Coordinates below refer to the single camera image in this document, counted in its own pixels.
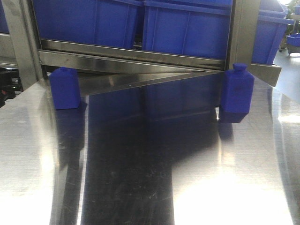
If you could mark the blue bin behind centre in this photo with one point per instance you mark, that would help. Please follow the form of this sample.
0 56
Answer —
187 28

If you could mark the steel shelf frame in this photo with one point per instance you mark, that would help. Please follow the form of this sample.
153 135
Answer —
24 49

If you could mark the blue bin far right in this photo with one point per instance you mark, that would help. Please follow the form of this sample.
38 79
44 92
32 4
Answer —
271 27

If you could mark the small distant blue bin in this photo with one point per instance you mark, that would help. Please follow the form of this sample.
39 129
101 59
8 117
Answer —
293 39

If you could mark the blue bottle part with cap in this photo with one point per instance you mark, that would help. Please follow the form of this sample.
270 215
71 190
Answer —
236 95

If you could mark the blue bin behind left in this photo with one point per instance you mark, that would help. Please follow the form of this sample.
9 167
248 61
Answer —
98 22

